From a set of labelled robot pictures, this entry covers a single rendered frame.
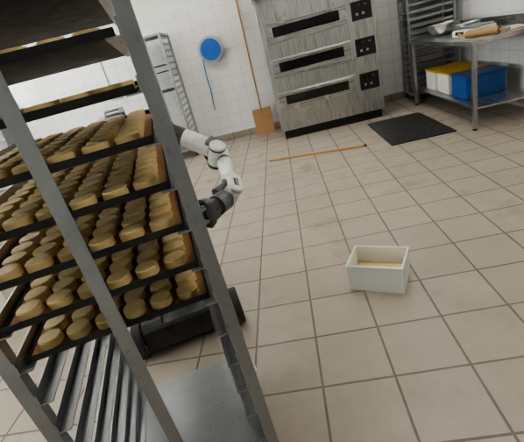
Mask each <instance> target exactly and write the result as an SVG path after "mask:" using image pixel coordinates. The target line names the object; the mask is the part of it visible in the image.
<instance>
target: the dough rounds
mask: <svg viewBox="0 0 524 442"><path fill-rule="evenodd" d="M206 292H207V290H206V287H205V284H204V280H203V277H202V271H201V270H199V271H196V272H193V273H192V269H190V270H188V271H185V272H182V273H179V274H176V275H173V276H170V277H167V278H165V279H162V280H160V281H157V282H153V283H150V284H147V285H145V286H143V287H140V288H137V289H133V290H131V291H128V292H125V293H123V294H120V295H117V296H113V297H112V298H113V300H114V302H115V304H116V306H117V308H118V310H119V312H120V314H121V316H122V318H123V320H124V321H125V322H126V321H129V320H132V319H134V318H136V317H141V316H144V315H145V314H148V313H151V312H154V311H156V310H160V309H163V308H165V307H167V306H170V305H173V304H175V303H179V302H182V301H184V300H187V299H189V298H192V297H194V296H198V295H201V294H203V293H206ZM107 328H110V326H109V324H108V322H107V320H106V318H105V316H104V315H103V313H102V311H101V309H100V307H99V305H98V303H93V304H90V305H88V306H85V307H83V308H80V309H78V310H73V311H70V312H68V313H66V314H63V315H60V316H57V317H54V318H51V319H48V320H46V323H45V325H44V329H43V331H42V333H41V335H40V337H39V340H38V343H37V345H36V347H35V350H34V352H33V354H32V355H35V354H38V353H42V352H44V351H47V350H49V349H52V348H55V347H57V346H61V345H64V344H66V343H68V342H71V341H74V340H77V339H80V338H83V337H86V336H88V335H90V334H93V333H96V332H99V331H102V330H105V329H107Z"/></svg>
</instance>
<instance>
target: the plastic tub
mask: <svg viewBox="0 0 524 442"><path fill-rule="evenodd" d="M408 248H409V246H354V248H353V250H352V252H351V256H350V258H349V259H348V261H347V263H346V265H345V267H347V272H348V276H349V282H350V287H351V289H355V290H365V291H377V292H387V293H398V294H405V291H406V287H407V281H408V277H409V273H410V267H409V258H408Z"/></svg>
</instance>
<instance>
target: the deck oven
mask: <svg viewBox="0 0 524 442"><path fill-rule="evenodd" d="M251 3H252V4H253V6H254V8H255V11H256V16H257V20H258V27H259V31H260V36H261V39H262V44H263V48H264V52H265V56H266V63H267V67H268V71H269V75H270V79H271V84H272V87H273V94H274V99H275V103H276V107H277V112H278V115H279V120H280V127H281V130H282V132H285V134H286V138H287V139H290V138H293V137H298V136H301V135H305V134H309V133H313V132H319V131H323V130H328V129H331V128H335V127H338V126H343V125H349V124H353V123H357V122H361V121H365V120H368V119H373V118H379V117H383V116H382V109H383V108H385V100H384V91H383V83H382V75H381V66H380V58H379V43H378V34H377V26H376V18H375V9H374V1H373V0H251Z"/></svg>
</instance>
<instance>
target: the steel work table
mask: <svg viewBox="0 0 524 442"><path fill-rule="evenodd" d="M476 19H480V23H482V22H489V21H495V22H493V23H496V24H497V25H496V26H501V27H505V26H509V25H515V24H524V13H519V14H511V15H503V16H495V17H488V18H473V19H465V20H460V24H461V23H463V22H468V21H472V20H476ZM522 33H524V27H521V28H516V29H512V30H509V31H505V32H500V33H496V34H490V35H484V36H477V37H472V38H465V37H464V38H452V33H450V34H447V35H443V36H435V35H432V36H428V37H425V38H421V39H416V40H412V41H408V43H407V44H408V45H411V54H412V66H413V78H414V101H415V105H418V104H419V101H418V90H419V91H421V92H424V93H427V94H430V95H432V96H437V97H440V98H442V99H445V100H448V101H451V102H453V103H457V104H460V105H463V106H465V107H468V108H471V109H472V130H473V131H477V130H478V109H482V108H486V107H490V106H493V105H498V104H502V103H509V102H512V101H517V100H521V99H524V91H521V90H517V89H509V88H506V90H504V91H501V92H498V93H494V94H491V95H486V96H480V97H478V49H477V45H479V44H483V43H486V42H490V41H494V40H497V39H503V38H507V37H511V36H514V35H518V34H522ZM414 45H424V46H457V61H462V57H461V46H471V99H469V100H465V99H462V98H458V97H455V96H452V95H447V94H444V93H442V92H438V91H434V90H432V89H428V88H427V87H423V88H419V89H418V88H417V75H416V63H415V50H414Z"/></svg>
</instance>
